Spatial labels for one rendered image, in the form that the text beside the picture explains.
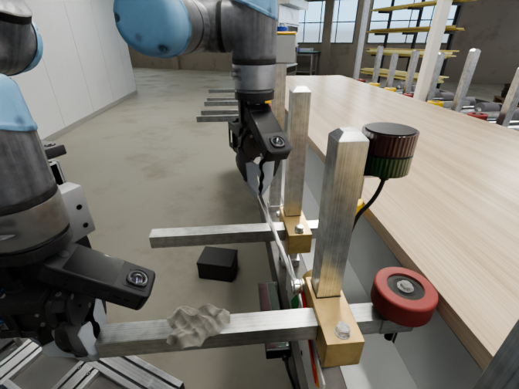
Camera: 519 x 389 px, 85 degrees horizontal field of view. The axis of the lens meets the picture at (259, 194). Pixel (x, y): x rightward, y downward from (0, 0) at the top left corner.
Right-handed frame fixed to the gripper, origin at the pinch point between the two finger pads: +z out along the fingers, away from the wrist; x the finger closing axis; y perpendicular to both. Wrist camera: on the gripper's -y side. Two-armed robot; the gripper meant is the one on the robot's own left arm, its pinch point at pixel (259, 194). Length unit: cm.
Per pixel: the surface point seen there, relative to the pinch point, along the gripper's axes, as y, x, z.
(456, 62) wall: 577, -963, 33
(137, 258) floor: 110, 33, 92
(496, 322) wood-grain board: -37.9, -14.0, 2.3
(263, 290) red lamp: -5.0, 1.3, 22.2
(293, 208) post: -0.5, -8.3, 5.2
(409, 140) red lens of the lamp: -26.9, -4.6, -18.6
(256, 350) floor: 23, -9, 92
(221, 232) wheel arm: 1.8, 8.2, 8.3
